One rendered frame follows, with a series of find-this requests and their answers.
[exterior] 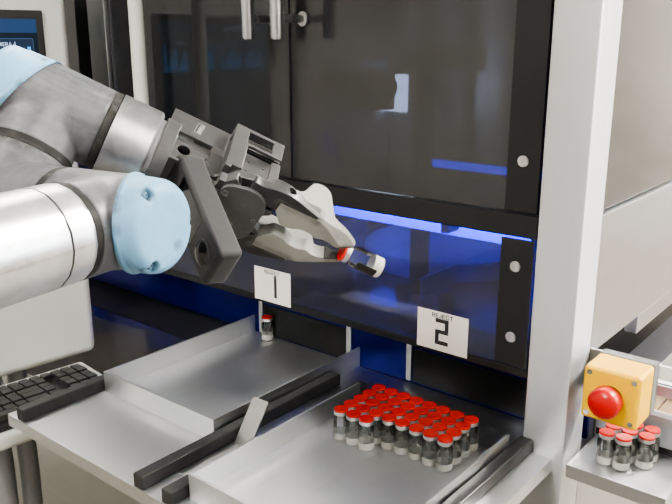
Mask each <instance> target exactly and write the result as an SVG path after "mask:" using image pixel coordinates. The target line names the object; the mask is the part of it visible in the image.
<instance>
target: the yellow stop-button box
mask: <svg viewBox="0 0 672 504"><path fill-rule="evenodd" d="M658 371H659V362H658V361H654V360H650V359H646V358H642V357H638V356H634V355H630V354H626V353H622V352H618V351H614V350H610V349H604V350H603V351H602V352H601V354H599V355H598V356H597V357H595V358H594V359H593V360H592V361H590V362H589V363H588V364H587V365H586V367H585V375H584V385H583V396H582V407H581V413H582V415H584V416H587V417H591V418H594V419H597V420H600V421H604V422H607V423H610V424H613V425H617V426H620V427H623V428H626V429H630V430H636V429H637V428H638V427H639V426H640V425H641V424H642V423H643V421H644V420H645V419H646V418H647V417H648V415H650V414H651V413H652V412H653V411H654V403H655V395H656V387H657V379H658ZM603 385H605V386H610V387H612V388H614V389H615V390H616V391H618V393H619V394H620V395H621V397H622V400H623V407H622V410H621V411H620V412H619V413H618V414H617V416H616V417H614V418H612V419H609V420H605V419H601V418H598V417H596V416H595V415H594V414H593V413H592V412H591V411H590V409H589V407H588V402H587V399H588V396H589V394H590V393H591V392H592V391H593V390H594V389H595V388H596V387H598V386H603Z"/></svg>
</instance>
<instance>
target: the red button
mask: <svg viewBox="0 0 672 504"><path fill-rule="evenodd" d="M587 402H588V407H589V409H590V411H591V412H592V413H593V414H594V415H595V416H596V417H598V418H601V419H605V420H609V419H612V418H614V417H616V416H617V414H618V413H619V412H620V411H621V410H622V407H623V400H622V397H621V395H620V394H619V393H618V391H616V390H615V389H614V388H612V387H610V386H605V385H603V386H598V387H596V388H595V389H594V390H593V391H592V392H591V393H590V394H589V396H588V399H587Z"/></svg>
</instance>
